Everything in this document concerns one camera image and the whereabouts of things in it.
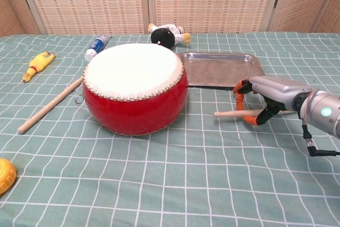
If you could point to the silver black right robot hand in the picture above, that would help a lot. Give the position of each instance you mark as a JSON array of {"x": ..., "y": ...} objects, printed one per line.
[{"x": 279, "y": 90}]

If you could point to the wooden drumstick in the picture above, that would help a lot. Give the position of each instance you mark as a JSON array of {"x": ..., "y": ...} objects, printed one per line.
[
  {"x": 50, "y": 104},
  {"x": 228, "y": 114}
]

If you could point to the rectangular stainless steel tray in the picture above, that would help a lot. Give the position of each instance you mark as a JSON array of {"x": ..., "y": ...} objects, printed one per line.
[{"x": 217, "y": 70}]

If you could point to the red drum with white skin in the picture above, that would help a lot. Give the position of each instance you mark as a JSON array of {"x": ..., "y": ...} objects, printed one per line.
[{"x": 132, "y": 110}]

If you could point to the green checked tablecloth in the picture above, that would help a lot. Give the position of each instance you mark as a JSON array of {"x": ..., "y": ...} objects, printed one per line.
[{"x": 186, "y": 171}]

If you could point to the black and white plush doll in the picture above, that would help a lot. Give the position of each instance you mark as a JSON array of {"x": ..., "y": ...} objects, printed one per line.
[{"x": 162, "y": 37}]

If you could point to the blue and white toothpaste tube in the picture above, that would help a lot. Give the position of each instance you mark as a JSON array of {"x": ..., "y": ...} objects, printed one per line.
[{"x": 97, "y": 46}]

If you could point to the woven bamboo folding screen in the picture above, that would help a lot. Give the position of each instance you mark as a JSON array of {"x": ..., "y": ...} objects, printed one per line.
[{"x": 87, "y": 1}]

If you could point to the yellow rubber chicken toy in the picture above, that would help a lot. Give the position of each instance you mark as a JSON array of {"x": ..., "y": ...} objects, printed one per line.
[{"x": 40, "y": 63}]

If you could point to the yellow orange plastic toy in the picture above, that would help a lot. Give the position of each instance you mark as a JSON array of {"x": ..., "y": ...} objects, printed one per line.
[{"x": 6, "y": 176}]

